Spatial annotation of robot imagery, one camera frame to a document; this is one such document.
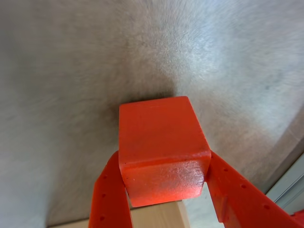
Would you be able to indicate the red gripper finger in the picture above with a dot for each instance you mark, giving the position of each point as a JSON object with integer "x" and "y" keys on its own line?
{"x": 109, "y": 202}
{"x": 240, "y": 202}

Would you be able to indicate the red cube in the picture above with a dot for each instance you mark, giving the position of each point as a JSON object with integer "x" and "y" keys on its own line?
{"x": 161, "y": 142}

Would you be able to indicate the wooden shape sorter box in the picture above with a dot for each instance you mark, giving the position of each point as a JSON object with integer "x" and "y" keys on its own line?
{"x": 154, "y": 216}

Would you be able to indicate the aluminium rail profile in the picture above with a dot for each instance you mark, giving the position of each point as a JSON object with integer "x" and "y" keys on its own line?
{"x": 289, "y": 187}

